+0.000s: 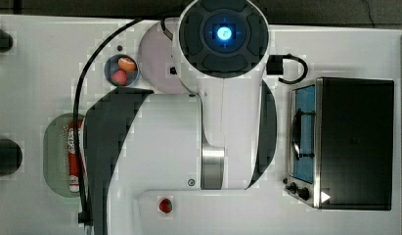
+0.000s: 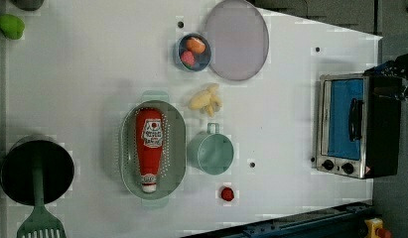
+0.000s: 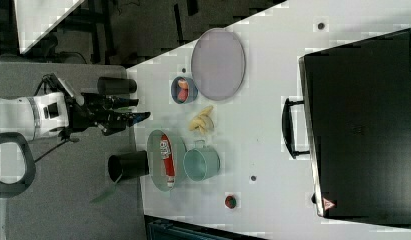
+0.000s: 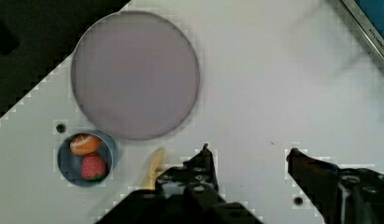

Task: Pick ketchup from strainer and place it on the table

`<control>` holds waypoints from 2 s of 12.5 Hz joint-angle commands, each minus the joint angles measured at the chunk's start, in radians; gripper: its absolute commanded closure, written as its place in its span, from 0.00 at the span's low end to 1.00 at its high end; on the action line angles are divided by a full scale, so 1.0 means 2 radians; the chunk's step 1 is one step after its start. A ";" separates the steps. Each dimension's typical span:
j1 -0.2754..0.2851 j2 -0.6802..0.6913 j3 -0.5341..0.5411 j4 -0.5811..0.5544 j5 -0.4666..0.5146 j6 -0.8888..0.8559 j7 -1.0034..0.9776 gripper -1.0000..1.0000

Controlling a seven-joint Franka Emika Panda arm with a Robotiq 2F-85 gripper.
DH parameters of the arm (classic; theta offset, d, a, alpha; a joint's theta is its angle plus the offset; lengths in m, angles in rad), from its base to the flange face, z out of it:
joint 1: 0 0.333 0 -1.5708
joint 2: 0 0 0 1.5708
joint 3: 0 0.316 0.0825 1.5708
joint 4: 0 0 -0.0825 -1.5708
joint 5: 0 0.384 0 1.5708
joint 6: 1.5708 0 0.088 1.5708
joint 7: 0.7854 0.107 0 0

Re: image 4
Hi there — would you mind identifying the red toy strawberry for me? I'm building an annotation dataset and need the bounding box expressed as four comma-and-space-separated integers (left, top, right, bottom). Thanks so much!
81, 153, 107, 181

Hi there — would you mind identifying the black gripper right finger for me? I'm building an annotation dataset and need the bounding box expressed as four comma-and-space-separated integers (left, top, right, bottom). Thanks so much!
287, 148, 384, 224

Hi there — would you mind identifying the small blue bowl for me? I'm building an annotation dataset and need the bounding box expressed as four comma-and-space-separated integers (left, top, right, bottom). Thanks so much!
57, 131, 118, 188

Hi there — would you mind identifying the orange toy bread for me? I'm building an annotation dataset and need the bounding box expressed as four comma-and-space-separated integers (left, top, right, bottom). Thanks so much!
70, 134, 101, 156

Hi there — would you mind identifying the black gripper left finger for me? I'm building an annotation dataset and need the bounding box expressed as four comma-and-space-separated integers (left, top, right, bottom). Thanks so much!
95, 144, 263, 224

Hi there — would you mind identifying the black toaster oven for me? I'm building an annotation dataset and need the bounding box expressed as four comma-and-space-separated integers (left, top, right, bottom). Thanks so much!
338, 0, 384, 66

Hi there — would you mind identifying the grey round plate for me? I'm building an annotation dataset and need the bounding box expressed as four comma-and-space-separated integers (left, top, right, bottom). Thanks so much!
71, 11, 201, 140

